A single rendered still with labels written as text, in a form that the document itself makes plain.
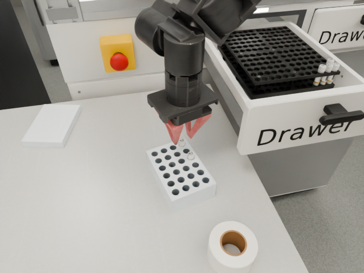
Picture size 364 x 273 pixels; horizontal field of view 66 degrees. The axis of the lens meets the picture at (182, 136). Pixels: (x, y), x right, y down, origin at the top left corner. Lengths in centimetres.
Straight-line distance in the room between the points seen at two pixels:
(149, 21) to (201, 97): 14
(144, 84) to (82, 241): 43
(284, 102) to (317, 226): 108
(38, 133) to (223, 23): 45
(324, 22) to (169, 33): 53
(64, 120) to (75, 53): 16
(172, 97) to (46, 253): 31
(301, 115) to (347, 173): 128
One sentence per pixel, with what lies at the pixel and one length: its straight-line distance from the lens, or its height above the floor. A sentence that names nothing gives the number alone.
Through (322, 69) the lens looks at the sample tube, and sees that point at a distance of 61.
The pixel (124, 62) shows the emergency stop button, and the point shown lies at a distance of 65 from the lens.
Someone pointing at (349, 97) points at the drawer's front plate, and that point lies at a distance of 53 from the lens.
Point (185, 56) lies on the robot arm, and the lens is 39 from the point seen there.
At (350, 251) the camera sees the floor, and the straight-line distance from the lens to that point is 148.
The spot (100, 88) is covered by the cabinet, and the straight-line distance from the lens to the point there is 77.
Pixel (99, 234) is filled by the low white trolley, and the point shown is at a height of 76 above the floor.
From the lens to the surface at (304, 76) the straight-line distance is 59.
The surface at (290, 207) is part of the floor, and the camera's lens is 149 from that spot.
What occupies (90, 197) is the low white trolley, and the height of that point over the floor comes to 76.
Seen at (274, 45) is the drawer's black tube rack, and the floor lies 90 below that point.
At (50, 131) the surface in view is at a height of 78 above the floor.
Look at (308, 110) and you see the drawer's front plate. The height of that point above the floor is 90.
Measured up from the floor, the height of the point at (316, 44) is 89.
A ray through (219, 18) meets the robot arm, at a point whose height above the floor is 104.
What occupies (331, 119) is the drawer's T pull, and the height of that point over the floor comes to 91.
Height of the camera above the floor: 119
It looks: 44 degrees down
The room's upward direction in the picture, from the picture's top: straight up
